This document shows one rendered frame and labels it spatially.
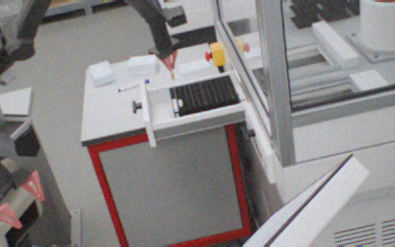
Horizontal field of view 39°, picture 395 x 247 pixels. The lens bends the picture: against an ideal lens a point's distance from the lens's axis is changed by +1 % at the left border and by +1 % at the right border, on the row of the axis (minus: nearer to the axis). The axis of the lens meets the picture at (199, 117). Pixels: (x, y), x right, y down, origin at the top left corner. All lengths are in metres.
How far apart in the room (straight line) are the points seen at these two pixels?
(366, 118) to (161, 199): 1.10
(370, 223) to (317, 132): 0.38
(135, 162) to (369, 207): 0.94
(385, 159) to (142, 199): 1.09
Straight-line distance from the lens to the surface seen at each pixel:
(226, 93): 1.86
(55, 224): 2.74
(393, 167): 1.54
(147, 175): 2.19
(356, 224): 1.64
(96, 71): 2.46
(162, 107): 1.98
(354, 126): 1.42
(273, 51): 1.25
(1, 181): 1.36
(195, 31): 2.68
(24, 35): 1.67
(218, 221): 2.38
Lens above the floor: 1.81
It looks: 31 degrees down
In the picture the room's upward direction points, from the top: 12 degrees counter-clockwise
